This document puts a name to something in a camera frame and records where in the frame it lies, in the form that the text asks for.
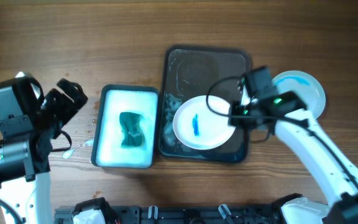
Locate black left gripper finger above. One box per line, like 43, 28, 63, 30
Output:
57, 78, 88, 108
45, 89, 77, 116

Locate white plate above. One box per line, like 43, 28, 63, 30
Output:
272, 70, 326, 118
173, 95, 236, 150

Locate green scrubbing sponge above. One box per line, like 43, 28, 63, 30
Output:
119, 112, 144, 148

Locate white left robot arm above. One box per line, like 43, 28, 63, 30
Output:
0, 77, 88, 223

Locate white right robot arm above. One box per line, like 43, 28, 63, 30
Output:
229, 67, 358, 223

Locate dark brown serving tray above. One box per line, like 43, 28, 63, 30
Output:
157, 45, 252, 164

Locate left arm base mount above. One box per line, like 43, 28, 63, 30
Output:
72, 197, 119, 224

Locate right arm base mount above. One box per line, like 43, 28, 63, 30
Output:
273, 193, 333, 224

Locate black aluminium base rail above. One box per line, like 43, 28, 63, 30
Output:
53, 203, 279, 224

